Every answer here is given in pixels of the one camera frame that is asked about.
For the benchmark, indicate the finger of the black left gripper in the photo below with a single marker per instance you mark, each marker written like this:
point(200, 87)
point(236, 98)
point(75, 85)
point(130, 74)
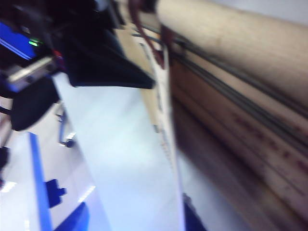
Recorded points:
point(101, 65)

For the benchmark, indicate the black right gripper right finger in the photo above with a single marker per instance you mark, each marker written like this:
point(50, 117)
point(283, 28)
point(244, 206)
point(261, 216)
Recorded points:
point(192, 216)

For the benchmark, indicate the black clamp bracket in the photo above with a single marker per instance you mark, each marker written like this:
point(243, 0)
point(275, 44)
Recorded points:
point(54, 192)

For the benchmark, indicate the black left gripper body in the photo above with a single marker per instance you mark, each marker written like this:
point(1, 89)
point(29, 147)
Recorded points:
point(48, 19)

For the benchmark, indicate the blue partition panel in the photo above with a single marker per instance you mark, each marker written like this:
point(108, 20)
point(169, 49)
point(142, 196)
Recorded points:
point(14, 41)

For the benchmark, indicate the white desk calendar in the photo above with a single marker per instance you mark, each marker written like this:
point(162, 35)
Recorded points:
point(240, 156)

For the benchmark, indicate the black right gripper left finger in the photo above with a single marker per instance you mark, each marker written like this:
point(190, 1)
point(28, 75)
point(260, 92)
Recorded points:
point(74, 220)

